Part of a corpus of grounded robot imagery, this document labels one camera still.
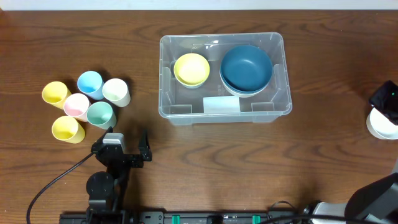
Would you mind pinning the clear plastic storage container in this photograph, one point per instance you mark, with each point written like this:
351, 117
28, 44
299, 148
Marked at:
212, 102

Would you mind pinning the grey small bowl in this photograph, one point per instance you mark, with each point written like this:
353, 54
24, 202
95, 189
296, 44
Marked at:
191, 86

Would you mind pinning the mint green cup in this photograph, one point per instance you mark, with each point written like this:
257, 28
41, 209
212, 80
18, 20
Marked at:
101, 115

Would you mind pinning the yellow cup upper left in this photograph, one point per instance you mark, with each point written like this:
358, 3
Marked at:
55, 94

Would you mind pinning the light blue cup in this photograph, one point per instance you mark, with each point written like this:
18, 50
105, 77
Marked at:
91, 84

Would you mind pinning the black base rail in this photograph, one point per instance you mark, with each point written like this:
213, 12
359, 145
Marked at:
199, 218

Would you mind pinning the dark blue bowl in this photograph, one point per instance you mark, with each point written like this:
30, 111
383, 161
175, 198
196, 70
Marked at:
224, 82
246, 68

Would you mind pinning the pink cup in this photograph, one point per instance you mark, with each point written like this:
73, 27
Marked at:
76, 106

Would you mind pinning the beige large bowl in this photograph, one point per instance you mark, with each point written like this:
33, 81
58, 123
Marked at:
241, 94

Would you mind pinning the white small bowl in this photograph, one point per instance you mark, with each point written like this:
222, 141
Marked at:
380, 127

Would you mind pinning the yellow small bowl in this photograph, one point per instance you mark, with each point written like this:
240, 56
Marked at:
192, 68

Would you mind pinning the cream white cup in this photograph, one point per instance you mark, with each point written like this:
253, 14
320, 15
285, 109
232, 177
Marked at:
116, 91

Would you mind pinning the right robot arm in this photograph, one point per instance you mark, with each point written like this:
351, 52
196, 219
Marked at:
376, 202

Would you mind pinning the yellow cup lower left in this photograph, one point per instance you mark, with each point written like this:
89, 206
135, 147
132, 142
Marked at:
68, 129

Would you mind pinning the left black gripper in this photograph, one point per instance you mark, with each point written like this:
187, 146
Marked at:
123, 158

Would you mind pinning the yellow cup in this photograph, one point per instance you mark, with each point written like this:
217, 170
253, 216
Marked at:
55, 94
68, 129

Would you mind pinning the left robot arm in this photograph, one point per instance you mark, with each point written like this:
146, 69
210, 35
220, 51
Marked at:
106, 189

